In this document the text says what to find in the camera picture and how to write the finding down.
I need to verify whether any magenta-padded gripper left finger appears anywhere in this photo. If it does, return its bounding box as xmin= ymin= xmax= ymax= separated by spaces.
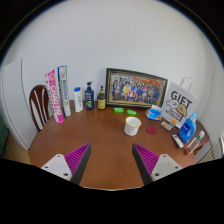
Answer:
xmin=40 ymin=143 xmax=92 ymax=185

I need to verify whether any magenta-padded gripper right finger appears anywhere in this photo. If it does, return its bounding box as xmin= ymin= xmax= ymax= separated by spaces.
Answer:
xmin=132 ymin=143 xmax=183 ymax=186

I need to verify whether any clear plastic drink bottle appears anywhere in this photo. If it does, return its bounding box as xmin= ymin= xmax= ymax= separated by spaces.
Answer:
xmin=184 ymin=130 xmax=206 ymax=156

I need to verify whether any flat round red coaster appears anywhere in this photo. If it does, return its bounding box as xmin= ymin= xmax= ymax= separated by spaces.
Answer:
xmin=146 ymin=125 xmax=158 ymax=136

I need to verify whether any white remote control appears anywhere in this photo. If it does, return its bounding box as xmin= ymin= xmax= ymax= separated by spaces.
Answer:
xmin=171 ymin=133 xmax=185 ymax=149

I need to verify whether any white cup with yellow rim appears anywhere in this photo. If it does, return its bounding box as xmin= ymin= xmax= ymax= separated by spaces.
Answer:
xmin=123 ymin=116 xmax=142 ymax=137

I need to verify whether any blue tissue pack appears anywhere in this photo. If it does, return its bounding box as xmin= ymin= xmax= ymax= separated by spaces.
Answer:
xmin=144 ymin=104 xmax=163 ymax=121

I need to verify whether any blue detergent bottle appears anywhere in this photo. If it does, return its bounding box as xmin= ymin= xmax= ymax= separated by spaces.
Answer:
xmin=177 ymin=111 xmax=199 ymax=144

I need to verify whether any white bottle with blue cap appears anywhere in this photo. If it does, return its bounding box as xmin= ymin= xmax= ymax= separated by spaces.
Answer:
xmin=73 ymin=86 xmax=84 ymax=113

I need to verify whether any dark blue pump bottle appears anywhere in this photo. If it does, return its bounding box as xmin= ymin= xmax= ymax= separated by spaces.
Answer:
xmin=84 ymin=81 xmax=95 ymax=111

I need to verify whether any dark amber pump bottle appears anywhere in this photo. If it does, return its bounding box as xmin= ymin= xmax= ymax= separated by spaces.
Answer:
xmin=96 ymin=85 xmax=107 ymax=111

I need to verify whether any white radiator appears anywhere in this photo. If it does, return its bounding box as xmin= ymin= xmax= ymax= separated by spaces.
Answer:
xmin=198 ymin=143 xmax=223 ymax=164

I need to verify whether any white paper gift bag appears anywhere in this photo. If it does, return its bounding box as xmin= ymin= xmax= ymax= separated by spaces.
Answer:
xmin=161 ymin=76 xmax=199 ymax=129

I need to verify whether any pink and white tube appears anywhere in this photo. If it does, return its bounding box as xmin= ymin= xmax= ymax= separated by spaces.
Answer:
xmin=44 ymin=68 xmax=65 ymax=125

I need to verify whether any dark framed group picture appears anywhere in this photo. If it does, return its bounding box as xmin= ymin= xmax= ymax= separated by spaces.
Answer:
xmin=105 ymin=67 xmax=169 ymax=109

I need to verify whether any brown wooden chair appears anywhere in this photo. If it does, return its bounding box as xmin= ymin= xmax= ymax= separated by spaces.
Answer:
xmin=28 ymin=84 xmax=54 ymax=133

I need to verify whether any white flat panel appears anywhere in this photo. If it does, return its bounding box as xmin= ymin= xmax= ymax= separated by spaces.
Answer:
xmin=0 ymin=58 xmax=38 ymax=151

